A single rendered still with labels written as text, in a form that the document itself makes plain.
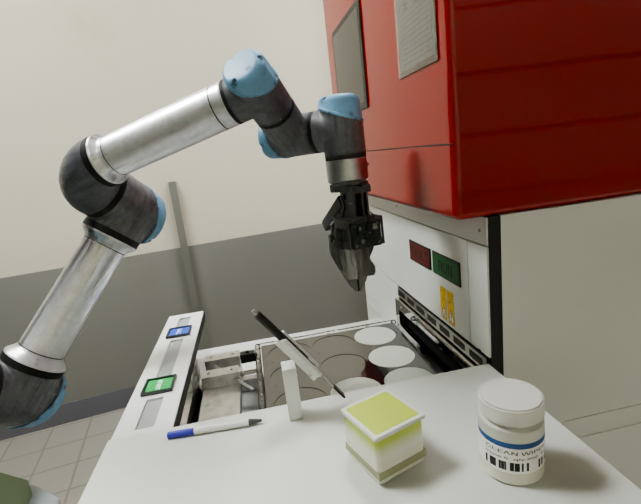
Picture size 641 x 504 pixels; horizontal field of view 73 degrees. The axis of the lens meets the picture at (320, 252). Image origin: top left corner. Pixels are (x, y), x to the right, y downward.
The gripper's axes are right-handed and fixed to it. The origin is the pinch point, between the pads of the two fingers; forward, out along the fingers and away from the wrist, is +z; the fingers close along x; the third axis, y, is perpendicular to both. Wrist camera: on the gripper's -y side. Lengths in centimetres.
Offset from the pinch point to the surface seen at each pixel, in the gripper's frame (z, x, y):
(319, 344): 18.7, -4.0, -17.2
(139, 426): 12.8, -43.0, 5.8
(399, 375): 19.0, 4.7, 5.5
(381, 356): 19.0, 5.5, -3.5
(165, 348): 12.1, -38.4, -23.2
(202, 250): 20, -16, -186
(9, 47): -96, -87, -188
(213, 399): 20.4, -30.7, -9.5
